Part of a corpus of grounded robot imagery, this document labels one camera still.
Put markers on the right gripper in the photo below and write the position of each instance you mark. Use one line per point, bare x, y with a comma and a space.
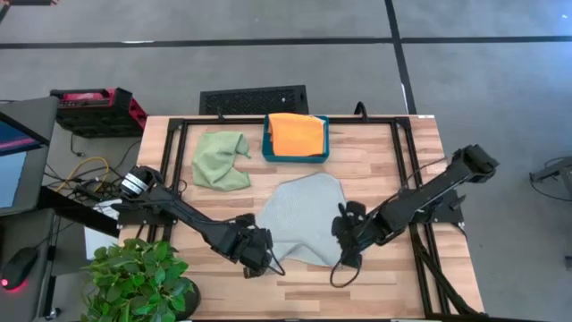
350, 232

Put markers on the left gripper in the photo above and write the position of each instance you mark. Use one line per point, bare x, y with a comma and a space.
252, 246

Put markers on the small grey waffle towel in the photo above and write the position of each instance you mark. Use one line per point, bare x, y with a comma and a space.
304, 214

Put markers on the green microfiber towel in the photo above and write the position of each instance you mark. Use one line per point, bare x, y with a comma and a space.
219, 154

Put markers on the orange microfiber towel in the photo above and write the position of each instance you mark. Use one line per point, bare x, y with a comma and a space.
295, 134

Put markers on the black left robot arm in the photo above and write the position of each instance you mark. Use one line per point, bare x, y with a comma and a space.
187, 217

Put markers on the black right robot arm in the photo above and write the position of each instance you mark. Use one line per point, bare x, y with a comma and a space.
429, 190

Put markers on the teal plastic bin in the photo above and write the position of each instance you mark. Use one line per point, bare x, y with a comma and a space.
295, 159

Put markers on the green potted plant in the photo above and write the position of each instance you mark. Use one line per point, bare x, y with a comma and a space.
134, 282

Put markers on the black perforated computer tower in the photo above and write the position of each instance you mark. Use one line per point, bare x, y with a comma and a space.
250, 100

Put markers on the white paper sheet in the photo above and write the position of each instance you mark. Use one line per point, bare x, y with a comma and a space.
100, 243

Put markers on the black flat panel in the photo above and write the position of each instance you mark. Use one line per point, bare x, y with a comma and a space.
76, 212

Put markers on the red and black toolbox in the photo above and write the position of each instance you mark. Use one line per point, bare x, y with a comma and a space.
98, 114

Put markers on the grey metal stand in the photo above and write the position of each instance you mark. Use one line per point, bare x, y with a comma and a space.
558, 167

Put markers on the grey side desk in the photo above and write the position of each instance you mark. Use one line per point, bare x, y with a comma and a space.
42, 304

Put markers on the black computer mouse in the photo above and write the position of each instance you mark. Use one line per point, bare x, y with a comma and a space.
20, 266

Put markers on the grey computer monitor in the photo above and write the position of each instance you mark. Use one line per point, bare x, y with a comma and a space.
13, 179

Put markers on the black aluminium table frame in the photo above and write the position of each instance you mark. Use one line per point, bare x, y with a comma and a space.
232, 121

